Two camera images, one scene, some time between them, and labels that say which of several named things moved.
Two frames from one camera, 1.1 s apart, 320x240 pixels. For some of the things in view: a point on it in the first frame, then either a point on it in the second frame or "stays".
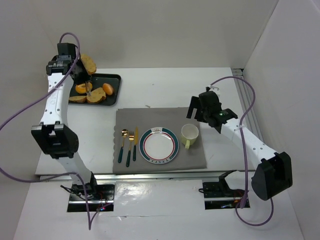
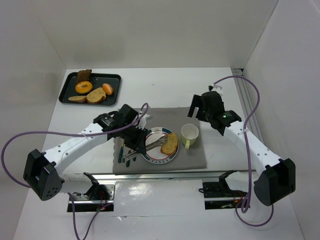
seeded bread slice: [89, 65] → [170, 148]
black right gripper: [198, 110] stays
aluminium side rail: [242, 88] stays
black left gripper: [81, 75] → [136, 141]
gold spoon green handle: [124, 132] stays
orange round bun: [108, 89] stays
